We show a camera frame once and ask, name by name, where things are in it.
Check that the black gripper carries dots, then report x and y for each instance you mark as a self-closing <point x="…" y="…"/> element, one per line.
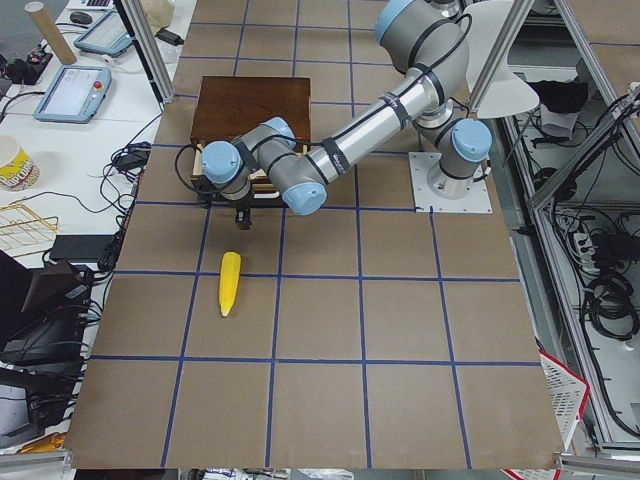
<point x="242" y="207"/>

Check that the light wooden drawer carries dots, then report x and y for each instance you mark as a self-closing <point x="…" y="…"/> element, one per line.
<point x="269" y="163"/>

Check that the yellow corn cob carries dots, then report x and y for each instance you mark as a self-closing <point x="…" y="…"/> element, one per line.
<point x="229" y="278"/>

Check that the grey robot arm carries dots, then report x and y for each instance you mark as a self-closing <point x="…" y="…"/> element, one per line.
<point x="432" y="52"/>

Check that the dark wooden drawer cabinet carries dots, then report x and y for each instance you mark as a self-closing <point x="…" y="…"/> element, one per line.
<point x="228" y="107"/>

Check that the black power adapter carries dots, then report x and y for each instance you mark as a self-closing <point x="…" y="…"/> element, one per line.
<point x="169" y="37"/>

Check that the teach pendant tablet near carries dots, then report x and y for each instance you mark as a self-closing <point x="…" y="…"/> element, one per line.
<point x="75" y="95"/>

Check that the teach pendant tablet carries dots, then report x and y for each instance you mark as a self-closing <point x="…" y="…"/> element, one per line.
<point x="75" y="95"/>
<point x="106" y="36"/>

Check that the teach pendant tablet far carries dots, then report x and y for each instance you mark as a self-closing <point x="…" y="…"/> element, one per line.
<point x="106" y="36"/>

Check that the paper popcorn cup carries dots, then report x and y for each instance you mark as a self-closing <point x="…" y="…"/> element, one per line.
<point x="18" y="171"/>

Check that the black computer mouse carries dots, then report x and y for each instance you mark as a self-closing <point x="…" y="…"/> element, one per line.
<point x="80" y="18"/>

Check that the cardboard tube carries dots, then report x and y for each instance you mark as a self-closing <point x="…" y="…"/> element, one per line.
<point x="45" y="23"/>

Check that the white plastic basket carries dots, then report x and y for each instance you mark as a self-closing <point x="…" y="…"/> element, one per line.
<point x="569" y="394"/>

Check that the aluminium frame post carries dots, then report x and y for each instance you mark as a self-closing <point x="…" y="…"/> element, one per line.
<point x="137" y="26"/>

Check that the gold wire rack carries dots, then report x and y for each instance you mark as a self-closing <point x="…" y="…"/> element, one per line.
<point x="25" y="232"/>

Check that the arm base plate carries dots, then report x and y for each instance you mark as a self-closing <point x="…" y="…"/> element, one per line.
<point x="435" y="192"/>

